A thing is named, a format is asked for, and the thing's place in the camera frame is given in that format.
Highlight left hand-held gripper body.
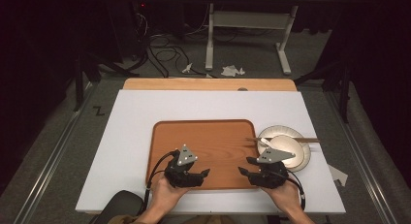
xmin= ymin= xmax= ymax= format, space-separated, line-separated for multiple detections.
xmin=164 ymin=144 xmax=199 ymax=189

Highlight brown wooden tray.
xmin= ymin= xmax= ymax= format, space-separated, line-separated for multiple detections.
xmin=145 ymin=118 xmax=268 ymax=191

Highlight left hand-held gripper black cable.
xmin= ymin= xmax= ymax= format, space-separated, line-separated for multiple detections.
xmin=139 ymin=148 xmax=180 ymax=216

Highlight large white plate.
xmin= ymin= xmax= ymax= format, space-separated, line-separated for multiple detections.
xmin=256 ymin=124 xmax=312 ymax=173

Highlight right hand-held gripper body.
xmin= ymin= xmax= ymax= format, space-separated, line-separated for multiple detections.
xmin=255 ymin=146 xmax=297 ymax=190

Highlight person's brown clothing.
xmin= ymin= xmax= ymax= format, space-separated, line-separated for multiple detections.
xmin=108 ymin=213 xmax=237 ymax=224

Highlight black floor cables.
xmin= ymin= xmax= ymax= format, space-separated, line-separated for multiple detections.
xmin=145 ymin=32 xmax=208 ymax=80

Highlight hand-held gripper black cable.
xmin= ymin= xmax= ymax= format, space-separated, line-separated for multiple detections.
xmin=284 ymin=169 xmax=307 ymax=211
xmin=139 ymin=148 xmax=180 ymax=216

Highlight white table board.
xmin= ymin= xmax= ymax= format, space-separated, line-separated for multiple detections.
xmin=75 ymin=89 xmax=347 ymax=215

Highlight large crumpled white paper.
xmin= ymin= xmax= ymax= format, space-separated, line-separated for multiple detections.
xmin=220 ymin=64 xmax=246 ymax=79

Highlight metal floor rail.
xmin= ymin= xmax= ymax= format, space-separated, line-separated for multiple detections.
xmin=324 ymin=90 xmax=402 ymax=224
xmin=12 ymin=82 xmax=99 ymax=224

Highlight small white bowl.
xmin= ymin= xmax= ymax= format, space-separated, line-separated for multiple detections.
xmin=269 ymin=134 xmax=305 ymax=170

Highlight brown wooden chopstick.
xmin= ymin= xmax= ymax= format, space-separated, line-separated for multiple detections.
xmin=245 ymin=137 xmax=320 ymax=143
xmin=258 ymin=138 xmax=321 ymax=144

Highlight black chair armrest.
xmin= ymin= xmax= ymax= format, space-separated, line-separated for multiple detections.
xmin=88 ymin=189 xmax=145 ymax=224

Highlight person's right hand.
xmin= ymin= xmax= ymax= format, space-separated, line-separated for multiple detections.
xmin=261 ymin=178 xmax=303 ymax=216

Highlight person's left hand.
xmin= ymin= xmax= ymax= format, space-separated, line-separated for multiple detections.
xmin=149 ymin=176 xmax=191 ymax=216

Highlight white frame desk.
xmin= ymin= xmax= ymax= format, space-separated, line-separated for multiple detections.
xmin=199 ymin=0 xmax=343 ymax=77

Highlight black tripod stand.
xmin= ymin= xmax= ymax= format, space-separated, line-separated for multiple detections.
xmin=293 ymin=59 xmax=353 ymax=124
xmin=73 ymin=49 xmax=147 ymax=113

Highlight flat white paper scrap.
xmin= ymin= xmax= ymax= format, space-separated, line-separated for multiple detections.
xmin=327 ymin=163 xmax=350 ymax=187

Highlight light wooden table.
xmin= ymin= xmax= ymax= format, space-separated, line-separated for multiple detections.
xmin=122 ymin=77 xmax=298 ymax=92

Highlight right hand-held gripper black cable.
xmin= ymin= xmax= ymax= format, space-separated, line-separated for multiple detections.
xmin=284 ymin=169 xmax=307 ymax=211

